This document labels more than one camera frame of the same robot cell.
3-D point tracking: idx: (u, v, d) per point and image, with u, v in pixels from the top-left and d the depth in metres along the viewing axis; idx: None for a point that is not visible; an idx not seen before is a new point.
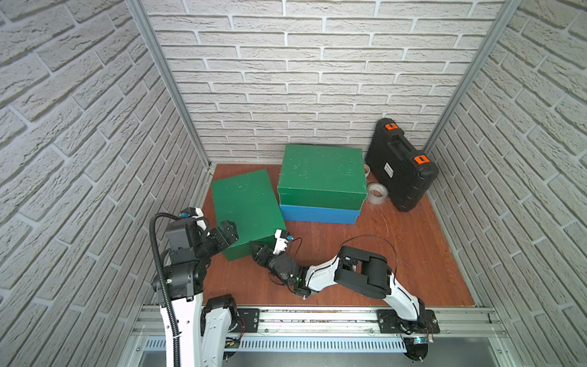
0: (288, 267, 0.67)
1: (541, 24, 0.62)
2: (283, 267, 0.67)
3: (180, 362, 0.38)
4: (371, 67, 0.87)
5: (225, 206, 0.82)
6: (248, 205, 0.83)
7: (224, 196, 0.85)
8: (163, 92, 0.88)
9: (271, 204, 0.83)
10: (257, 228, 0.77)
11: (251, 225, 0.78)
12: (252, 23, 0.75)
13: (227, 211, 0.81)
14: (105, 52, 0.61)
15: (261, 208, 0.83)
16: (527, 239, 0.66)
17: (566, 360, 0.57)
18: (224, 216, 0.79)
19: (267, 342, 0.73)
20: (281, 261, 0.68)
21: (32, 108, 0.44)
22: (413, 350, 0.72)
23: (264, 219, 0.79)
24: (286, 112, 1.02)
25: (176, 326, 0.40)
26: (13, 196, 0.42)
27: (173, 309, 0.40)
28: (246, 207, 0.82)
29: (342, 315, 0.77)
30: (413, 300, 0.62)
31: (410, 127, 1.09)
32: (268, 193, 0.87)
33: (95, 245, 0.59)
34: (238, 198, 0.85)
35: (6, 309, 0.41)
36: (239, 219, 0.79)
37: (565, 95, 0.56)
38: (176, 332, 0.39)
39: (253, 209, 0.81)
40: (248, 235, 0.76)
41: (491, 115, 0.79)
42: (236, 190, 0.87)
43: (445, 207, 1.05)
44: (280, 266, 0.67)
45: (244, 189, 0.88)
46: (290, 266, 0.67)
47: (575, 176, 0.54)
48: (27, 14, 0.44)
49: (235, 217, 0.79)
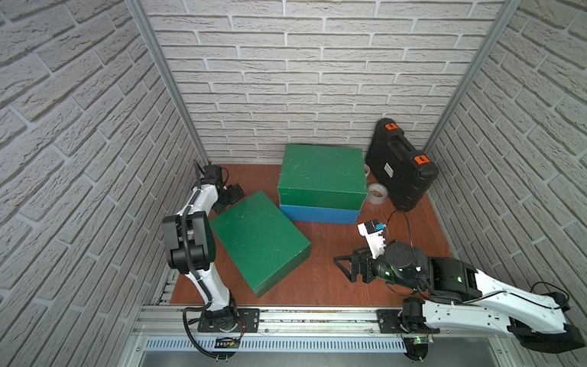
0: (409, 258, 0.43)
1: (542, 24, 0.62)
2: (400, 259, 0.44)
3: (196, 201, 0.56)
4: (371, 67, 0.87)
5: (235, 239, 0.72)
6: (259, 231, 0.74)
7: (228, 228, 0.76)
8: (163, 92, 0.88)
9: (286, 224, 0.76)
10: (281, 251, 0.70)
11: (274, 250, 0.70)
12: (252, 23, 0.75)
13: (239, 244, 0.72)
14: (105, 52, 0.61)
15: (277, 231, 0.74)
16: (527, 239, 0.66)
17: (567, 361, 0.56)
18: (238, 251, 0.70)
19: (267, 342, 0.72)
20: (396, 252, 0.45)
21: (32, 108, 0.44)
22: (413, 350, 0.72)
23: (285, 240, 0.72)
24: (286, 112, 1.02)
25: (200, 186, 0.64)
26: (13, 197, 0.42)
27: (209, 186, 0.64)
28: (259, 233, 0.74)
29: (342, 314, 0.78)
30: (439, 312, 0.62)
31: (410, 127, 1.09)
32: (277, 213, 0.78)
33: (95, 245, 0.59)
34: (245, 227, 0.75)
35: (6, 309, 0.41)
36: (256, 249, 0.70)
37: (565, 95, 0.56)
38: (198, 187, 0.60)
39: (267, 234, 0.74)
40: (274, 262, 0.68)
41: (491, 115, 0.79)
42: (239, 220, 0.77)
43: (445, 207, 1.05)
44: (397, 260, 0.44)
45: (247, 215, 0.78)
46: (416, 256, 0.43)
47: (575, 176, 0.54)
48: (27, 14, 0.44)
49: (251, 248, 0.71)
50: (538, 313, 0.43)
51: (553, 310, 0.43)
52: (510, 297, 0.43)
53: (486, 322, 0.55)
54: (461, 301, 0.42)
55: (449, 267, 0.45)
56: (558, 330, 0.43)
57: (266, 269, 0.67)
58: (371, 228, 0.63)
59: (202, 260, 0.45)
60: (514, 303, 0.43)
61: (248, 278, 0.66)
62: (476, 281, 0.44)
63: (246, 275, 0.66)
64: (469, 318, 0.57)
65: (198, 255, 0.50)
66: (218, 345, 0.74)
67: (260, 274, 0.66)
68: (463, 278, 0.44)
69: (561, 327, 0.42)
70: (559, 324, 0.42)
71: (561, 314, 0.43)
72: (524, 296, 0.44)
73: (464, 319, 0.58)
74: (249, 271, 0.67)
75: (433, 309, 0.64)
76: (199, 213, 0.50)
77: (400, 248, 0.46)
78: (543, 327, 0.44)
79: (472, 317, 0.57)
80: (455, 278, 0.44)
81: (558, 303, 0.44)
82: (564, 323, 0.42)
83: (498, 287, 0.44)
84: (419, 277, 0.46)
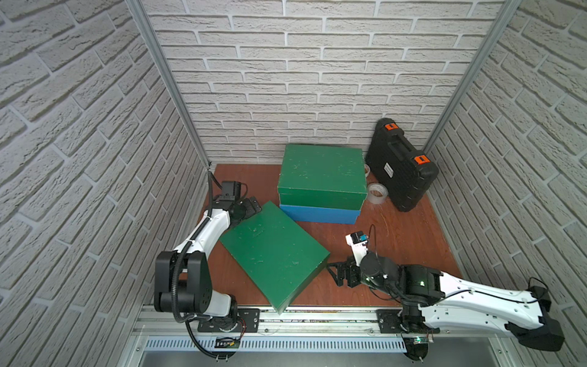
0: (377, 267, 0.51)
1: (541, 24, 0.62)
2: (371, 267, 0.52)
3: (202, 232, 0.51)
4: (371, 67, 0.87)
5: (251, 254, 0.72)
6: (275, 244, 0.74)
7: (244, 244, 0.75)
8: (163, 92, 0.88)
9: (303, 237, 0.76)
10: (300, 264, 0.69)
11: (293, 264, 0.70)
12: (252, 23, 0.75)
13: (257, 260, 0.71)
14: (105, 52, 0.61)
15: (293, 242, 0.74)
16: (527, 239, 0.66)
17: (566, 360, 0.57)
18: (257, 267, 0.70)
19: (267, 342, 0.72)
20: (368, 262, 0.53)
21: (32, 108, 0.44)
22: (413, 350, 0.72)
23: (303, 253, 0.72)
24: (286, 112, 1.02)
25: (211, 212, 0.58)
26: (13, 196, 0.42)
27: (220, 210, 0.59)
28: (276, 246, 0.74)
29: (342, 314, 0.78)
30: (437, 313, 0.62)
31: (410, 127, 1.09)
32: (293, 225, 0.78)
33: (95, 245, 0.59)
34: (261, 242, 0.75)
35: (6, 309, 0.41)
36: (274, 264, 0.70)
37: (565, 95, 0.56)
38: (209, 214, 0.57)
39: (284, 247, 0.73)
40: (294, 275, 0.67)
41: (491, 115, 0.79)
42: (255, 235, 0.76)
43: (445, 207, 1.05)
44: (368, 269, 0.52)
45: (261, 230, 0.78)
46: (384, 265, 0.50)
47: (575, 176, 0.54)
48: (27, 14, 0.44)
49: (268, 263, 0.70)
50: (510, 309, 0.45)
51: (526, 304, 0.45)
52: (476, 295, 0.47)
53: (484, 321, 0.54)
54: (427, 303, 0.49)
55: (415, 271, 0.53)
56: (532, 322, 0.44)
57: (287, 284, 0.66)
58: (356, 238, 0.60)
59: (191, 307, 0.43)
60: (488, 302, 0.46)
61: (268, 294, 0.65)
62: (440, 284, 0.49)
63: (266, 291, 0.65)
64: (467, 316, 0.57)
65: (188, 302, 0.43)
66: (218, 345, 0.74)
67: (280, 289, 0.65)
68: (426, 282, 0.50)
69: (534, 320, 0.44)
70: (532, 316, 0.44)
71: (535, 307, 0.44)
72: (492, 293, 0.47)
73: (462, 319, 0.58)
74: (269, 287, 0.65)
75: (432, 309, 0.64)
76: (197, 255, 0.44)
77: (370, 258, 0.53)
78: (525, 322, 0.45)
79: (469, 316, 0.57)
80: (418, 283, 0.50)
81: (533, 297, 0.46)
82: (539, 316, 0.44)
83: (464, 286, 0.49)
84: (388, 283, 0.52)
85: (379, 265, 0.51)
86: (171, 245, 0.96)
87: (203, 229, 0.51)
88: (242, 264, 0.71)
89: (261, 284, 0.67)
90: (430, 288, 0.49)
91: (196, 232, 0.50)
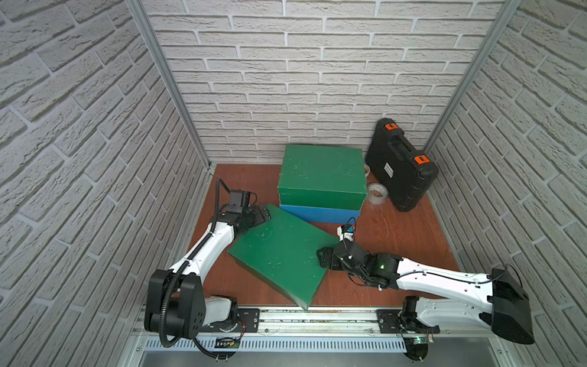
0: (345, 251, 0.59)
1: (541, 24, 0.62)
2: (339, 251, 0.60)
3: (202, 249, 0.49)
4: (371, 67, 0.87)
5: (267, 258, 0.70)
6: (287, 244, 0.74)
7: (255, 249, 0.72)
8: (163, 92, 0.88)
9: (314, 233, 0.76)
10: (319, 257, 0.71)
11: (311, 259, 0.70)
12: (252, 23, 0.75)
13: (275, 264, 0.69)
14: (105, 52, 0.61)
15: (305, 239, 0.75)
16: (527, 239, 0.66)
17: (566, 360, 0.57)
18: (277, 271, 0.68)
19: (267, 342, 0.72)
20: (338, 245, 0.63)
21: (33, 108, 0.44)
22: (413, 350, 0.72)
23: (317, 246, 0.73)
24: (286, 112, 1.02)
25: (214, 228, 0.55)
26: (13, 197, 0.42)
27: (222, 225, 0.57)
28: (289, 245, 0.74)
29: (342, 314, 0.78)
30: (426, 310, 0.63)
31: (410, 127, 1.09)
32: (299, 224, 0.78)
33: (95, 245, 0.59)
34: (272, 245, 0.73)
35: (6, 309, 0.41)
36: (293, 263, 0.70)
37: (565, 95, 0.56)
38: (212, 230, 0.55)
39: (298, 245, 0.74)
40: (316, 269, 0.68)
41: (491, 115, 0.79)
42: (264, 239, 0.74)
43: (445, 207, 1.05)
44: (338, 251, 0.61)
45: (269, 234, 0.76)
46: (351, 248, 0.58)
47: (575, 176, 0.54)
48: (27, 14, 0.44)
49: (287, 264, 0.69)
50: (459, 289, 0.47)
51: (476, 284, 0.46)
52: (429, 277, 0.51)
53: (464, 312, 0.53)
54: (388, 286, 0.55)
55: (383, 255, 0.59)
56: (481, 302, 0.44)
57: (313, 278, 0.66)
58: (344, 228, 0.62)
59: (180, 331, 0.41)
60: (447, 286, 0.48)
61: (297, 293, 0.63)
62: (398, 267, 0.55)
63: (295, 292, 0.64)
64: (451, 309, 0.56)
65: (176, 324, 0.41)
66: (218, 345, 0.74)
67: (308, 286, 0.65)
68: (387, 264, 0.57)
69: (482, 300, 0.44)
70: (481, 296, 0.44)
71: (486, 287, 0.45)
72: (447, 275, 0.49)
73: (445, 313, 0.57)
74: (296, 287, 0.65)
75: (424, 303, 0.64)
76: (192, 278, 0.42)
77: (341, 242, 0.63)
78: (481, 304, 0.45)
79: (452, 307, 0.56)
80: (377, 266, 0.58)
81: (486, 278, 0.46)
82: (488, 295, 0.44)
83: (419, 268, 0.53)
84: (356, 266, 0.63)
85: (346, 248, 0.60)
86: (171, 245, 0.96)
87: (204, 247, 0.49)
88: (260, 271, 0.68)
89: (287, 287, 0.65)
90: (387, 271, 0.55)
91: (194, 251, 0.48)
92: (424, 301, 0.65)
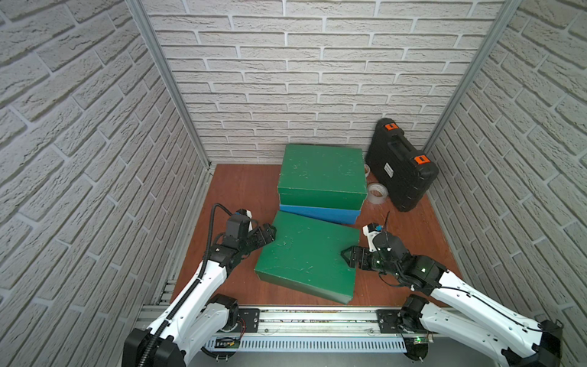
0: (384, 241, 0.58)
1: (542, 24, 0.62)
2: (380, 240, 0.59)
3: (188, 300, 0.46)
4: (371, 67, 0.87)
5: (296, 264, 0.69)
6: (310, 246, 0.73)
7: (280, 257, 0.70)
8: (163, 92, 0.88)
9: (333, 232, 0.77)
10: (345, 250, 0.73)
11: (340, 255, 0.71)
12: (252, 23, 0.75)
13: (309, 268, 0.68)
14: (105, 52, 0.61)
15: (325, 238, 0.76)
16: (527, 239, 0.66)
17: (566, 361, 0.57)
18: (314, 274, 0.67)
19: (267, 342, 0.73)
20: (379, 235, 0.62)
21: (32, 108, 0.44)
22: (413, 350, 0.72)
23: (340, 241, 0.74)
24: (286, 112, 1.02)
25: (202, 274, 0.51)
26: (13, 197, 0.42)
27: (209, 266, 0.53)
28: (313, 247, 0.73)
29: (342, 314, 0.78)
30: (435, 317, 0.62)
31: (410, 127, 1.09)
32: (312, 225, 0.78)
33: (95, 245, 0.59)
34: (296, 251, 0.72)
35: (6, 309, 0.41)
36: (325, 263, 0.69)
37: (565, 94, 0.56)
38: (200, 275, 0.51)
39: (322, 245, 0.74)
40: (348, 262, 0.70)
41: (491, 115, 0.79)
42: (285, 246, 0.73)
43: (445, 207, 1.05)
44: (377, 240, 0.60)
45: (287, 240, 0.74)
46: (392, 241, 0.57)
47: (575, 176, 0.54)
48: (27, 14, 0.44)
49: (319, 265, 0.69)
50: (504, 324, 0.44)
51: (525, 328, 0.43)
52: (473, 300, 0.48)
53: (482, 339, 0.52)
54: (419, 287, 0.53)
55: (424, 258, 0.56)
56: (523, 345, 0.43)
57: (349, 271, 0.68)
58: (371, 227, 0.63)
59: None
60: (481, 310, 0.47)
61: (345, 289, 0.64)
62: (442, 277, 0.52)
63: (342, 290, 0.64)
64: (466, 329, 0.55)
65: None
66: (218, 345, 0.74)
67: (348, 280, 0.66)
68: (428, 270, 0.54)
69: (527, 345, 0.42)
70: (526, 340, 0.42)
71: (533, 334, 0.42)
72: (493, 306, 0.47)
73: (453, 326, 0.58)
74: (339, 284, 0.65)
75: (433, 311, 0.63)
76: (170, 345, 0.39)
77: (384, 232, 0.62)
78: (517, 346, 0.44)
79: (468, 327, 0.55)
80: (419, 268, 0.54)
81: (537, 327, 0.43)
82: (535, 343, 0.42)
83: (464, 287, 0.50)
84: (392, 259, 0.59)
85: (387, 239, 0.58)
86: (171, 245, 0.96)
87: (189, 298, 0.46)
88: (296, 280, 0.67)
89: (332, 287, 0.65)
90: (428, 276, 0.53)
91: (175, 307, 0.44)
92: (433, 310, 0.64)
